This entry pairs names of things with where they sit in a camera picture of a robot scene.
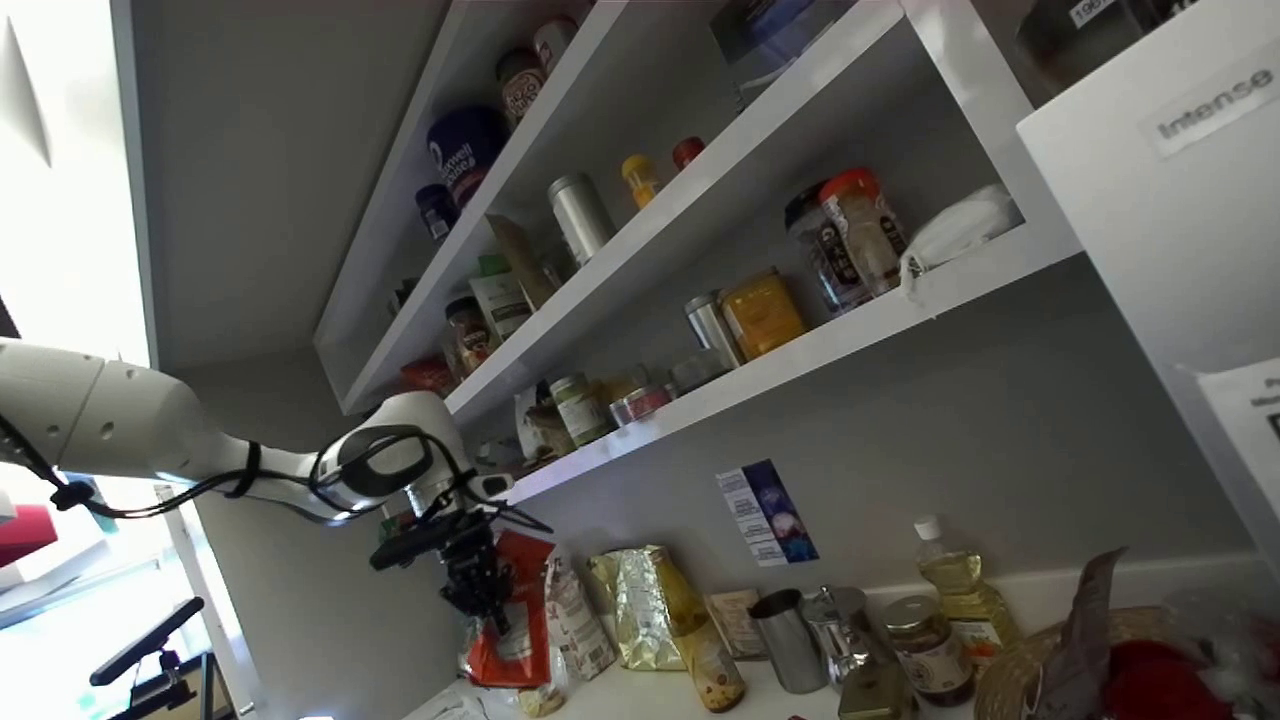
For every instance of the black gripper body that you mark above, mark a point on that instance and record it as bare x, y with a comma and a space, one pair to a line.
467, 554

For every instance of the orange snack packet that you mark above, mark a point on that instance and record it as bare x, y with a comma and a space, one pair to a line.
520, 642

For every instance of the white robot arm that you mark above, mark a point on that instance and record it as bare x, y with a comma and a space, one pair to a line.
122, 412

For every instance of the white printed bag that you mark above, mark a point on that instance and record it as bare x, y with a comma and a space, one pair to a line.
580, 620

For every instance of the gold foil bag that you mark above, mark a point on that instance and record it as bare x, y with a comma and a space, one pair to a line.
644, 604

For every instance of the white bottle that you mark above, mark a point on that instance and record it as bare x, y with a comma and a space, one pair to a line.
535, 424

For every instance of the white-labelled jar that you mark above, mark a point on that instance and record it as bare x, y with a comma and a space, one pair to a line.
579, 408

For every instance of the red tin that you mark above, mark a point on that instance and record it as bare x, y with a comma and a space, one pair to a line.
427, 377

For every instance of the glass jar brown contents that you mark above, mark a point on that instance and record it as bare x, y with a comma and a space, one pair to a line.
715, 666

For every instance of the flat tin can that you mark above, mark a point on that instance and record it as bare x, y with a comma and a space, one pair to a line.
639, 406

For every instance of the small tan box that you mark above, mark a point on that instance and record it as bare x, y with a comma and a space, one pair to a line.
735, 627

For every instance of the green-labelled jar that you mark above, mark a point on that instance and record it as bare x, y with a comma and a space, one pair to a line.
502, 302

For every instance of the blue and white leaflet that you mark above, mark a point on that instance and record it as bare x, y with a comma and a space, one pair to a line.
769, 514

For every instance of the metal cup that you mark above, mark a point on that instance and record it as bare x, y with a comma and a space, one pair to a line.
789, 642

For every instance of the tall tan box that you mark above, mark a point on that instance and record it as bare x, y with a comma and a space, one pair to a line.
520, 262

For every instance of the black clamp stand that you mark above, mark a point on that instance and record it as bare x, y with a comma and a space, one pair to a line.
153, 661

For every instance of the short silver can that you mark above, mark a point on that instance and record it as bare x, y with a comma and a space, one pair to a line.
715, 335

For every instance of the tall silver can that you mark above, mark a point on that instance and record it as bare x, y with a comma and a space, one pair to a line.
580, 217

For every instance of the silver foil bag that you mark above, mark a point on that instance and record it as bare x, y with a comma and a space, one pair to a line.
861, 661

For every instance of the orange box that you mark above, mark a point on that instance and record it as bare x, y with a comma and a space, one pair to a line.
761, 319

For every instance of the blue bag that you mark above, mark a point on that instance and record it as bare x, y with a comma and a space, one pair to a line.
467, 148

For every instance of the small yellow bottle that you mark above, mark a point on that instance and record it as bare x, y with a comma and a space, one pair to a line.
643, 181

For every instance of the dark jar with lid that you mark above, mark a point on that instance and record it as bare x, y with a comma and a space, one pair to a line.
930, 653

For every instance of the small red-lidded jar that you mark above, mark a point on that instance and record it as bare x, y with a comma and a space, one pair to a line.
686, 148

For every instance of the dark labelled jar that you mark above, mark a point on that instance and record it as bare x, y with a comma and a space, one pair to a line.
827, 262

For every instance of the yellow oil bottle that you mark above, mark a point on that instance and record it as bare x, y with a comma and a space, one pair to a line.
964, 595

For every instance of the red-lidded spice jar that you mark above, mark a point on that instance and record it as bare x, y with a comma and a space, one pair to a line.
867, 234

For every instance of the light-lidded jar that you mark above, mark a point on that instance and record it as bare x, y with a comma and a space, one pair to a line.
554, 43

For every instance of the stack of white bowls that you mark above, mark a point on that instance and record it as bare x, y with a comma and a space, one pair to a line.
960, 227

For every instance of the blue package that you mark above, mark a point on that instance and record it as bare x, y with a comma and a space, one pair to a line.
782, 25

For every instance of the red fuzzy object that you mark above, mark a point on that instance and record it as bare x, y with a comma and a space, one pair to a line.
1164, 683

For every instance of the white cabinet box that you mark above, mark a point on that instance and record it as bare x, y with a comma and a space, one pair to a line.
1145, 266

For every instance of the white paper notice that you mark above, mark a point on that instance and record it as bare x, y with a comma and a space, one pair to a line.
1245, 424

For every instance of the white printed label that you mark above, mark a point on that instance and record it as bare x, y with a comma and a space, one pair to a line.
1214, 110

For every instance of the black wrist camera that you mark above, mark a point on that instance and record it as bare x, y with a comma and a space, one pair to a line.
418, 540

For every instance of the white wall shelf unit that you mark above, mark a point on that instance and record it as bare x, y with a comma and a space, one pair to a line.
827, 342

